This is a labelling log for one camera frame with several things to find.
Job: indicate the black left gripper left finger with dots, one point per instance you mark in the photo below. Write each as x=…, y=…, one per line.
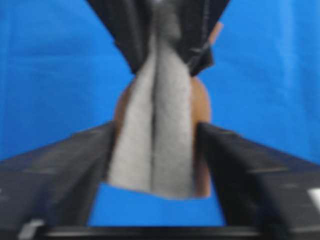
x=57, y=183

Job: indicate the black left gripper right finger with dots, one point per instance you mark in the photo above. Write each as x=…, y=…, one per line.
x=261, y=187

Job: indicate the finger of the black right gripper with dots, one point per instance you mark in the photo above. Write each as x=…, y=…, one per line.
x=128, y=22
x=196, y=21

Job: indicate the white and brown sponge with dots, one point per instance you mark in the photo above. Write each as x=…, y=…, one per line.
x=156, y=118

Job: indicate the blue table cloth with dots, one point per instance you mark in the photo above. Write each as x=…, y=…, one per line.
x=61, y=73

